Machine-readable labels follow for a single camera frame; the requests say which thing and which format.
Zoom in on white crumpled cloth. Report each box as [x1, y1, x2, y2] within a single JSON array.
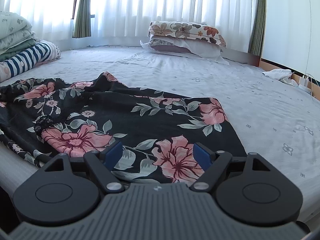
[[262, 69, 298, 87]]

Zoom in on green curtain right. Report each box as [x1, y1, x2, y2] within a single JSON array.
[[248, 0, 266, 57]]

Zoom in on wooden bed frame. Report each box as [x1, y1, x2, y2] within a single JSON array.
[[221, 47, 319, 100]]

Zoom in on white lower pillow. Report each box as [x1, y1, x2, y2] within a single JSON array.
[[140, 35, 229, 65]]

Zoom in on blue white striped blanket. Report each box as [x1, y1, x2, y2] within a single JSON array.
[[1, 40, 61, 82]]

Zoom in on floral pillow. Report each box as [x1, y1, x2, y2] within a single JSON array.
[[148, 21, 226, 47]]

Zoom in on white charger with cable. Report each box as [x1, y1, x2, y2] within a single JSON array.
[[300, 0, 319, 95]]

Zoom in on green curtain left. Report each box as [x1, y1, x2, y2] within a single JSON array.
[[72, 0, 91, 38]]

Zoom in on grey patterned bed sheet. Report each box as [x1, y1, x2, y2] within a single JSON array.
[[4, 47, 319, 221]]

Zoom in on green curtain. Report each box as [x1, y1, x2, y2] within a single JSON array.
[[72, 0, 91, 38], [248, 0, 266, 57]]

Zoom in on black floral pants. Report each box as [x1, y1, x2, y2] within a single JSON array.
[[1, 72, 246, 184]]

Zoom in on light green folded quilt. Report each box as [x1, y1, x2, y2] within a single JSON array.
[[0, 11, 39, 62]]

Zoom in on white sheer curtain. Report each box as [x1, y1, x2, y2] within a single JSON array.
[[1, 0, 257, 51]]

